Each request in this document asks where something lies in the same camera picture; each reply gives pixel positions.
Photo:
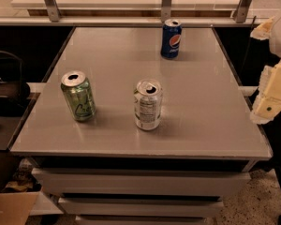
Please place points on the metal railing frame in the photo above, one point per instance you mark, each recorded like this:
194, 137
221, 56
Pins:
147, 13

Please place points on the cardboard box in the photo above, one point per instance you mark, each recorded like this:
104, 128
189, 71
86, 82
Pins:
15, 208

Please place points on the black office chair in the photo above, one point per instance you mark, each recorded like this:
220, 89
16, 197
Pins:
14, 90

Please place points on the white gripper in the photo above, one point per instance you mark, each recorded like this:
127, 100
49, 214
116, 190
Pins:
268, 102

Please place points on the silver 7up can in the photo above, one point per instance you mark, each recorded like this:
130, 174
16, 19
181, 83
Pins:
148, 96

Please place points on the grey drawer cabinet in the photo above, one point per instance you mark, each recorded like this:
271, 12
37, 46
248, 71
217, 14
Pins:
106, 170

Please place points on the blue Pepsi can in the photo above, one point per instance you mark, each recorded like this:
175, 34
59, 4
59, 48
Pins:
171, 37

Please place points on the green La Croix can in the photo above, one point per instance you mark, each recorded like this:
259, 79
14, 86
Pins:
78, 95

